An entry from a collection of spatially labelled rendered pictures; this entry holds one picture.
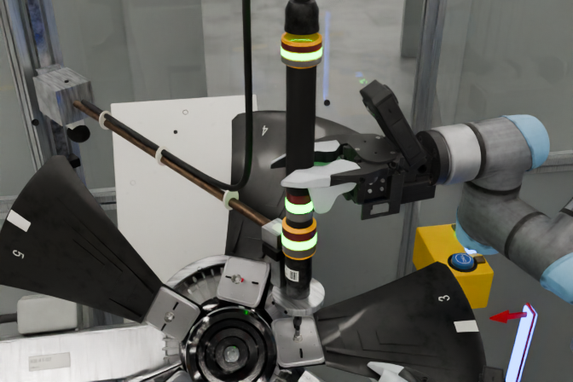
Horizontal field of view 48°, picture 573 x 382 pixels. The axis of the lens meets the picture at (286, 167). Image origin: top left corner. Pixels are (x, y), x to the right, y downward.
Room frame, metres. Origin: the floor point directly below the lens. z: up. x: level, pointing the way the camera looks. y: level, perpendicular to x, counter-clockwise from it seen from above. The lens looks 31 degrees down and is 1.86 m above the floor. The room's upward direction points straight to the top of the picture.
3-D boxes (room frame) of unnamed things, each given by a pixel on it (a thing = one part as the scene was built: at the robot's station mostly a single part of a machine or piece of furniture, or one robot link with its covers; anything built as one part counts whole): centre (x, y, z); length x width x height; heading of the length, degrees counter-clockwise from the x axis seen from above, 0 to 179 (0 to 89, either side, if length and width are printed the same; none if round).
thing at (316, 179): (0.63, -0.04, 1.44); 0.09 x 0.03 x 0.06; 118
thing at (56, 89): (1.10, 0.42, 1.35); 0.10 x 0.07 x 0.08; 44
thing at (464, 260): (0.95, -0.33, 1.08); 0.04 x 0.04 x 0.02
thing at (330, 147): (0.68, -0.02, 1.44); 0.09 x 0.03 x 0.06; 100
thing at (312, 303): (0.66, -0.01, 1.31); 0.09 x 0.07 x 0.10; 44
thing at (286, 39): (0.65, -0.02, 1.61); 0.04 x 0.04 x 0.03
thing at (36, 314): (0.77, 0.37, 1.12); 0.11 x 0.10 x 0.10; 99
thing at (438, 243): (1.00, -0.33, 1.02); 0.16 x 0.10 x 0.11; 9
